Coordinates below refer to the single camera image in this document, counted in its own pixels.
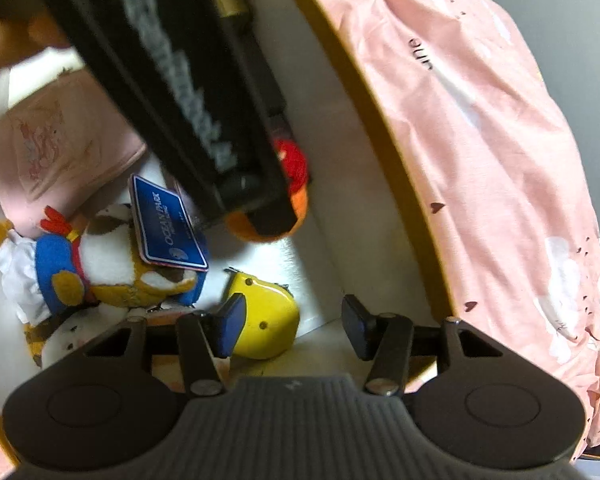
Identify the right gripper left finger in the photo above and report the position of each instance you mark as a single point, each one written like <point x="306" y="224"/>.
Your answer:
<point x="206" y="336"/>

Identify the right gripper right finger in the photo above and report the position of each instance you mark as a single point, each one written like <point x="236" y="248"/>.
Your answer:
<point x="385" y="340"/>

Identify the brown plush toy blue outfit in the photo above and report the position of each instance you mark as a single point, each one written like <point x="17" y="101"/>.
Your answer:
<point x="63" y="269"/>

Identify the pink mini backpack pouch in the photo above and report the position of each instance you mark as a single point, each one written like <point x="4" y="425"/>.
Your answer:
<point x="59" y="146"/>

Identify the red orange plush toy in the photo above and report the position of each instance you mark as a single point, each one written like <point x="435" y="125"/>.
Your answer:
<point x="296" y="170"/>

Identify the left human hand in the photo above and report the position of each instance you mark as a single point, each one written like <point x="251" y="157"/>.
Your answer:
<point x="22" y="40"/>

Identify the black box gold lettering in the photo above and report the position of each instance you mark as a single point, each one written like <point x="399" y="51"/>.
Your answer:
<point x="261" y="80"/>

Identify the blue paper hang tag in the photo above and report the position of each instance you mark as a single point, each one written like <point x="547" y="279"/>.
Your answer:
<point x="164" y="233"/>

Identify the pink printed bed duvet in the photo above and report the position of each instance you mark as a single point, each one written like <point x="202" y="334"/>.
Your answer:
<point x="498" y="172"/>

